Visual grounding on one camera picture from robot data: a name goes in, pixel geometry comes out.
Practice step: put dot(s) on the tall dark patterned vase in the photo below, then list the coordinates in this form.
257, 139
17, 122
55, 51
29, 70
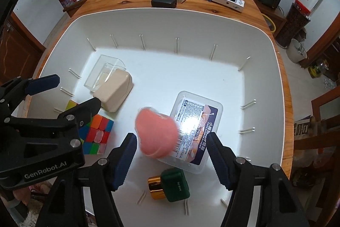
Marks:
290, 22

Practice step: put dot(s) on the green bottle with gold cap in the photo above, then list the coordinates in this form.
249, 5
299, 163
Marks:
174, 184

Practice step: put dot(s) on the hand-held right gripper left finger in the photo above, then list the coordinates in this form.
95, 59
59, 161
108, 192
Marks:
124, 160

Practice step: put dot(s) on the green bottle on floor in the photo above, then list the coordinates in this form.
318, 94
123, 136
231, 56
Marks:
317, 70

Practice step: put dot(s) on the small beige box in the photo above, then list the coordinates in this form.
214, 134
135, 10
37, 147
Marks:
114, 91

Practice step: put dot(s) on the person's left hand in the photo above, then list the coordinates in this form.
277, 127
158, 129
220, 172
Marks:
18, 196

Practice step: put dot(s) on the brown wooden door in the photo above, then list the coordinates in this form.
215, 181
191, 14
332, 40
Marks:
18, 51

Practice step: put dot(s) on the black rectangular case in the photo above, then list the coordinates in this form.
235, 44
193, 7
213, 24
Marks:
163, 1

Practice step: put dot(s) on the clear acrylic box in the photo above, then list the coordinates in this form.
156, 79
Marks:
101, 70

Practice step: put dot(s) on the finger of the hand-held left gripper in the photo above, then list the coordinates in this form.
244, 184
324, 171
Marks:
85, 110
43, 84

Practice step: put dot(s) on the white waste bin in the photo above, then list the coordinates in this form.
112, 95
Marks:
294, 52

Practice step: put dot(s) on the low wooden television console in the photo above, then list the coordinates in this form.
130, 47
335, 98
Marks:
276, 14

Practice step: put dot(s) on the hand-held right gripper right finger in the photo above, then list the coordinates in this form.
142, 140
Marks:
220, 160

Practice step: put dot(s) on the yellow rimmed mesh bin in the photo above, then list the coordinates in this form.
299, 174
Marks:
272, 26

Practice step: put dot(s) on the clear labelled plastic box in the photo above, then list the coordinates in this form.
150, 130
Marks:
194, 115

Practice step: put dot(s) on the printed cardboard box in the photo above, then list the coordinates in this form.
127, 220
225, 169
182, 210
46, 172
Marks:
302, 128

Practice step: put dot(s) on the colourful puzzle cube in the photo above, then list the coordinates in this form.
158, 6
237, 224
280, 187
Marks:
97, 134

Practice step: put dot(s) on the pink heart-shaped case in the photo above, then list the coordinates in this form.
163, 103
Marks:
154, 131

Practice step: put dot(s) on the white plastic tray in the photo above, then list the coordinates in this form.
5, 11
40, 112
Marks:
172, 78

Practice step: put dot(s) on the wooden chair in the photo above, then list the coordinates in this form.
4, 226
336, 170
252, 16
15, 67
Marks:
325, 110

